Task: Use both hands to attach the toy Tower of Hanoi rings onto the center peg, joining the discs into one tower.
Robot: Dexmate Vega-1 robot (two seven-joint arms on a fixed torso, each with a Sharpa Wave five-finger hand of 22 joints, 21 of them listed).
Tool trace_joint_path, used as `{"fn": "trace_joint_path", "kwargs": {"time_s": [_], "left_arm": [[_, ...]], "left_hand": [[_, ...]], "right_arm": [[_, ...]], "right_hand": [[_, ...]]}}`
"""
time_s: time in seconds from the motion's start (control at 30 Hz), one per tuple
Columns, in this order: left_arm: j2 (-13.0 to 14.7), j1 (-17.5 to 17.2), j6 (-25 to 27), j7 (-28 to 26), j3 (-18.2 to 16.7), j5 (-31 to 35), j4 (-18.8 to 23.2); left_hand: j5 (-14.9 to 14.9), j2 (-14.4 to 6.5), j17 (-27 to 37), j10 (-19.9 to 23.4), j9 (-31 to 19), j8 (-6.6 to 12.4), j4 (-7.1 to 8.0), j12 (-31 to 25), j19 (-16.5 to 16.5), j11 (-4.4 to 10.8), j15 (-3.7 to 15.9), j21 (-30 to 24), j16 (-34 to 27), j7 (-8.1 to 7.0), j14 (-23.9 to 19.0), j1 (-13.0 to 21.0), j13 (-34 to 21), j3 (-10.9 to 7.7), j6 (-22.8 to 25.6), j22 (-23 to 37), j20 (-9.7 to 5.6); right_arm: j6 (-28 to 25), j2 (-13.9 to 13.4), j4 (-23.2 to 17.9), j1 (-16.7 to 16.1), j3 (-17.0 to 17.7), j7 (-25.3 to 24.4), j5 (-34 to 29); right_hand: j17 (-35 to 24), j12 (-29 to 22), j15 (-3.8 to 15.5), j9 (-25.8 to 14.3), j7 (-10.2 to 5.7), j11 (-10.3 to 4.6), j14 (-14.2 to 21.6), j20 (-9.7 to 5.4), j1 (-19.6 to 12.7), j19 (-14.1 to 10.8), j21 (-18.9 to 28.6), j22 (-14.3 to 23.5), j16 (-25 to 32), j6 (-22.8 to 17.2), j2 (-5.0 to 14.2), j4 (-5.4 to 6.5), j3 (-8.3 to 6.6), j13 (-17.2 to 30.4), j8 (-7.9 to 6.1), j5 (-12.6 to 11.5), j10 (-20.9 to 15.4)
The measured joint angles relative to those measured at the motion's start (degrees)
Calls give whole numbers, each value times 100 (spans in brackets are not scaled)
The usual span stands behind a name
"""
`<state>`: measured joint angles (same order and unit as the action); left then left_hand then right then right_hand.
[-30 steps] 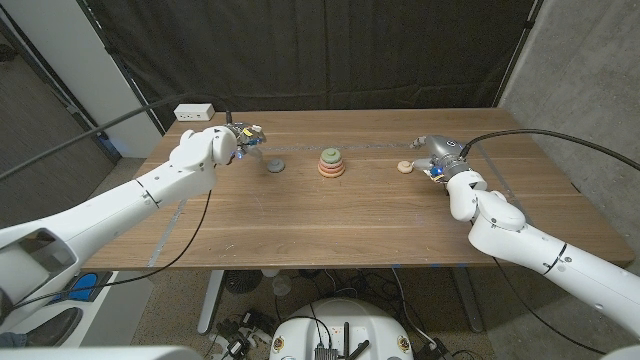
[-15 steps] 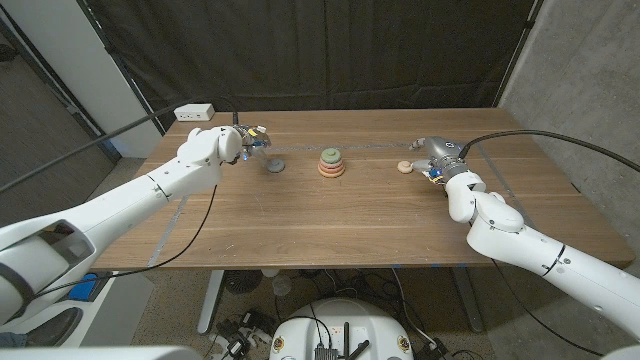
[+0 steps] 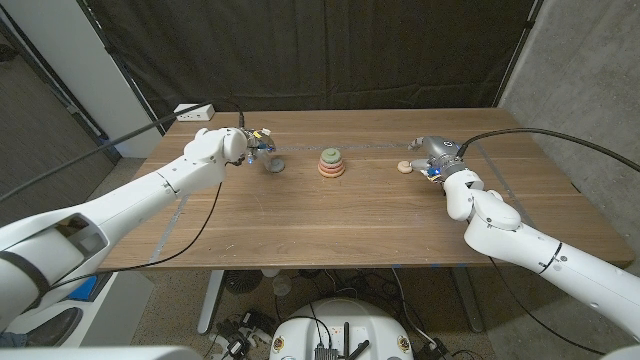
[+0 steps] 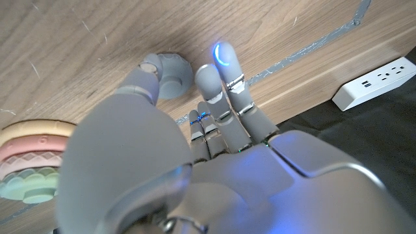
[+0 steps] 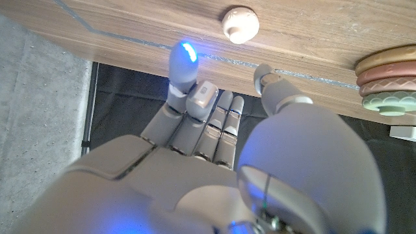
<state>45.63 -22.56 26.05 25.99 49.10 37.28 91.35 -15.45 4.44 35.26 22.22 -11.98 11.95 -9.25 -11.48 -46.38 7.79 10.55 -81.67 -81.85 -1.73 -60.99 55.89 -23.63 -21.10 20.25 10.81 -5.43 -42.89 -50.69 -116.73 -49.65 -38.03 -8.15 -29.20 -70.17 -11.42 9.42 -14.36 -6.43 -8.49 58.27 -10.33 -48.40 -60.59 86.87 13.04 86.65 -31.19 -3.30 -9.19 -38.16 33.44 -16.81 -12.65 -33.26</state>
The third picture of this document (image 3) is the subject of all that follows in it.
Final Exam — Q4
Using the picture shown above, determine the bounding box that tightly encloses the black backdrop pole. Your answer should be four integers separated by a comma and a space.
492, 0, 545, 108
75, 0, 167, 137

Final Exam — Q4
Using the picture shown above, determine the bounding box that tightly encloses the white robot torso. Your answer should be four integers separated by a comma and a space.
269, 298, 415, 360

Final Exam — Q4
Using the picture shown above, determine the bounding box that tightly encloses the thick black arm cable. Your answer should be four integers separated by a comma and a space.
455, 127, 640, 174
0, 99, 246, 204

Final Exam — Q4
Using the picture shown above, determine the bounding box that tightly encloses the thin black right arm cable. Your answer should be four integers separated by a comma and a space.
489, 257, 607, 355

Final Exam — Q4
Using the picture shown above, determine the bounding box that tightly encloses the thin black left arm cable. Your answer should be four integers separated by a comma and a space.
49, 182, 224, 291

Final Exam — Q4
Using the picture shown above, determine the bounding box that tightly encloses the white table leg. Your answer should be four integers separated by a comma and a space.
196, 269, 226, 336

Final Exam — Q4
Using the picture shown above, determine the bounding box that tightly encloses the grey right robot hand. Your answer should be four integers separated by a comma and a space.
407, 135, 467, 181

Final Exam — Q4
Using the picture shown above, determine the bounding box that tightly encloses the small black floor fan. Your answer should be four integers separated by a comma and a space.
223, 269, 265, 295

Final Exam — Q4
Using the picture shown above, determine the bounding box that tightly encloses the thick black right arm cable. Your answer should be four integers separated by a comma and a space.
455, 127, 640, 174

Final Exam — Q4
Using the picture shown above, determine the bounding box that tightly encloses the white power strip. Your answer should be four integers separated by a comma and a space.
173, 103, 216, 122

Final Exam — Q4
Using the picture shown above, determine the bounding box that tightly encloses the grey table leg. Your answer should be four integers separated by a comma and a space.
451, 267, 485, 334

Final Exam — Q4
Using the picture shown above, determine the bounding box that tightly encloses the blue denim cloth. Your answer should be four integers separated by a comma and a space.
0, 331, 30, 349

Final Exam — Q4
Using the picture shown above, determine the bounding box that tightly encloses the clear plastic jar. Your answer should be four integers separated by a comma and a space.
272, 273, 293, 297

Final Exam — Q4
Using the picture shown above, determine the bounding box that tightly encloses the black curtain backdrop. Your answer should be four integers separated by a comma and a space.
79, 0, 544, 132

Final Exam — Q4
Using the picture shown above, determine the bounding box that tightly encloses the black device with blue disc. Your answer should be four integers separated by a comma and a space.
67, 272, 114, 302

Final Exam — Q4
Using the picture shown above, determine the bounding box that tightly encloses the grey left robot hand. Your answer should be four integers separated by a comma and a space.
239, 127, 282, 172

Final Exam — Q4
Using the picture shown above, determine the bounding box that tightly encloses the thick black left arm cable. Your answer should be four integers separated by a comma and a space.
0, 99, 246, 204

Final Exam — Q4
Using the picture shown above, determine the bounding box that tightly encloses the dark grey round pad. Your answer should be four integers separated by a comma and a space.
24, 306, 85, 348

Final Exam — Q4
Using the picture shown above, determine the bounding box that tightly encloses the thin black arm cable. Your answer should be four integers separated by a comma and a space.
489, 257, 607, 355
49, 182, 224, 291

